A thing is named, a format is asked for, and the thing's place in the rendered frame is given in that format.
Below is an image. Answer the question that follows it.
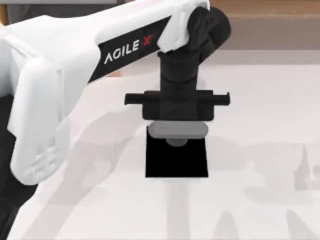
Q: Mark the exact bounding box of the flat black square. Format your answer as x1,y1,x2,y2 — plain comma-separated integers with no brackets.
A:
145,134,209,179

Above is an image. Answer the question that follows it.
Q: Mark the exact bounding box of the pale grey rounded box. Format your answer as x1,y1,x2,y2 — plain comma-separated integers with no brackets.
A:
147,120,209,147

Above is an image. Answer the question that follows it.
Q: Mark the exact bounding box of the wooden cabinet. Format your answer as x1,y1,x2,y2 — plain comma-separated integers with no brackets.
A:
209,0,320,52

